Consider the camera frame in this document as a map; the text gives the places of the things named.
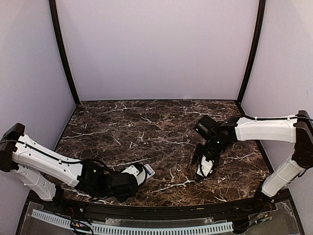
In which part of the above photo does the white remote control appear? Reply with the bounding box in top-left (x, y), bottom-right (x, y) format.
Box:
top-left (144, 164), bottom-right (156, 179)

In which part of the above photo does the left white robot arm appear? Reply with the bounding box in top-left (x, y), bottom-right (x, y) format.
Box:
top-left (0, 123), bottom-right (147, 213)

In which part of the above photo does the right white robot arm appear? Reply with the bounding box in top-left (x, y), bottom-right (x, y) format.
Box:
top-left (192, 110), bottom-right (313, 212)

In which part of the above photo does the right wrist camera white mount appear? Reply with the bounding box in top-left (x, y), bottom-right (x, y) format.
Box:
top-left (195, 157), bottom-right (213, 183)

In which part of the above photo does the black front rail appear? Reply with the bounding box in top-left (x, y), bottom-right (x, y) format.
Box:
top-left (46, 193), bottom-right (291, 221)

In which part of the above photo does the white slotted cable duct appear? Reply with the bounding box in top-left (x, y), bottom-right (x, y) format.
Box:
top-left (31, 209), bottom-right (233, 235)

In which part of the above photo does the right black frame post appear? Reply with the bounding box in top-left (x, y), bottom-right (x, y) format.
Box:
top-left (236, 0), bottom-right (266, 105)

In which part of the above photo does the black frame post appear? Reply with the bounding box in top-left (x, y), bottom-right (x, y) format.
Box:
top-left (48, 0), bottom-right (80, 106)
top-left (236, 0), bottom-right (266, 105)

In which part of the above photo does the small circuit board with wires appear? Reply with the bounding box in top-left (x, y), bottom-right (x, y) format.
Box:
top-left (70, 220), bottom-right (90, 231)

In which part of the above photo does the left black frame post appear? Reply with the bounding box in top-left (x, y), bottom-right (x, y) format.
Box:
top-left (48, 0), bottom-right (80, 106)

